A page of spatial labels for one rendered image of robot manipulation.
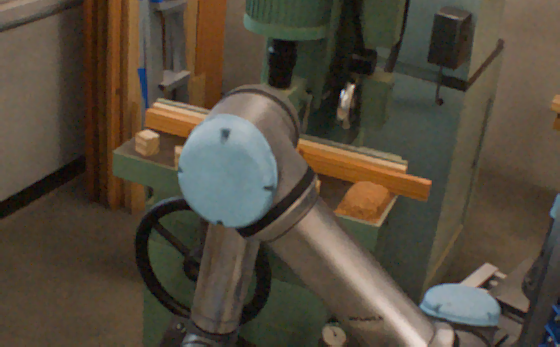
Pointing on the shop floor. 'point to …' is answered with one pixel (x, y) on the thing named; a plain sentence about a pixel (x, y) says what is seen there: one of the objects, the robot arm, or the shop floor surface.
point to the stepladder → (152, 62)
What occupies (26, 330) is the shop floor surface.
